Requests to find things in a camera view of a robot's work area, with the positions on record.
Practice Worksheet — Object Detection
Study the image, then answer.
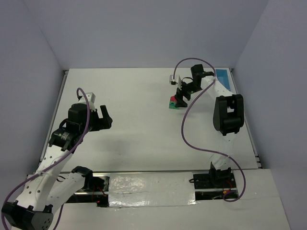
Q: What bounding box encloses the red wood block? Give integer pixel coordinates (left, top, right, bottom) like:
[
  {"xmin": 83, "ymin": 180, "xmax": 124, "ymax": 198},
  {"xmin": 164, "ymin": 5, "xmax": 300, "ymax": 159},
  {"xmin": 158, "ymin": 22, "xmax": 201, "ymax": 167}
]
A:
[{"xmin": 170, "ymin": 96, "xmax": 177, "ymax": 102}]

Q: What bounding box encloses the dark green wood block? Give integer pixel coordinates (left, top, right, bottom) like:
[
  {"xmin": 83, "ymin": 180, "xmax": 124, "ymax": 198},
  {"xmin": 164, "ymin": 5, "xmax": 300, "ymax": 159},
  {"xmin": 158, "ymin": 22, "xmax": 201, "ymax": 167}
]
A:
[{"xmin": 169, "ymin": 104, "xmax": 179, "ymax": 109}]

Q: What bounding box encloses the blue plastic box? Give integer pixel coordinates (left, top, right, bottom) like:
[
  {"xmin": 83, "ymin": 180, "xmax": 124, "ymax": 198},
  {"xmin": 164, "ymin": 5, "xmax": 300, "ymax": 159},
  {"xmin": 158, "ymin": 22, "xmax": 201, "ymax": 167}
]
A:
[{"xmin": 216, "ymin": 69, "xmax": 231, "ymax": 91}]

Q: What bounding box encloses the light green long block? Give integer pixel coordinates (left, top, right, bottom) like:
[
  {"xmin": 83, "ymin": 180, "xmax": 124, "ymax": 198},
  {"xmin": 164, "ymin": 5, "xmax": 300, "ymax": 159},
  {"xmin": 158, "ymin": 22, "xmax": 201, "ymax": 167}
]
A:
[{"xmin": 169, "ymin": 101, "xmax": 177, "ymax": 107}]

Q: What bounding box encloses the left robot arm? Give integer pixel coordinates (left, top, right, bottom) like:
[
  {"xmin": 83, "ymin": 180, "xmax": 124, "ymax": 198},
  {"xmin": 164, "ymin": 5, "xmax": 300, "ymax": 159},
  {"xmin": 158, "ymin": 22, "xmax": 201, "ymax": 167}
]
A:
[{"xmin": 1, "ymin": 103, "xmax": 112, "ymax": 230}]

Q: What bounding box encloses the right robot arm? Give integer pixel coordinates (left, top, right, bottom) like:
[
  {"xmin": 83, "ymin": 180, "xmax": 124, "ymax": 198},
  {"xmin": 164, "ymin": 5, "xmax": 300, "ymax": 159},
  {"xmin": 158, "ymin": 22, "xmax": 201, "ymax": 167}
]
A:
[{"xmin": 170, "ymin": 64, "xmax": 244, "ymax": 186}]

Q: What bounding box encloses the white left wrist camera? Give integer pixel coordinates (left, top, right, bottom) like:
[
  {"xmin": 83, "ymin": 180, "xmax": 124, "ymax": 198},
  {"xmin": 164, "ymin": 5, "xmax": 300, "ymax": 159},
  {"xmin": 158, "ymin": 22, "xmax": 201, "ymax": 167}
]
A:
[{"xmin": 79, "ymin": 92, "xmax": 95, "ymax": 104}]

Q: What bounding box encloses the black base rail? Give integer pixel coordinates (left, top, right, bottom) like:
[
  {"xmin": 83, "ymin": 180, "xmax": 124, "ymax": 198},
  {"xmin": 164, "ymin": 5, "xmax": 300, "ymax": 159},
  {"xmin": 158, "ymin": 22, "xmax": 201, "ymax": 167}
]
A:
[{"xmin": 67, "ymin": 171, "xmax": 238, "ymax": 208}]

